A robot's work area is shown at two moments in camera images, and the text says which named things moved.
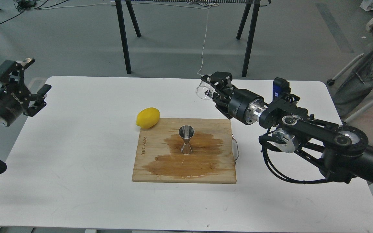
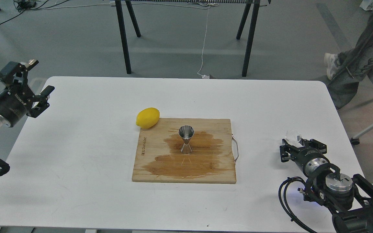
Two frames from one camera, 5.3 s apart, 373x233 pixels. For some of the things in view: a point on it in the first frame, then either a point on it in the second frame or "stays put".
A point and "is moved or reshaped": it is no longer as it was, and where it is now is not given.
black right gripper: x=244 y=105 -> x=310 y=159
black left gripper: x=7 y=104 stays put
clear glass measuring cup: x=204 y=91 is moved or reshaped
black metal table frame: x=256 y=5 stays put
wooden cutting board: x=158 y=157 stays put
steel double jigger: x=186 y=132 stays put
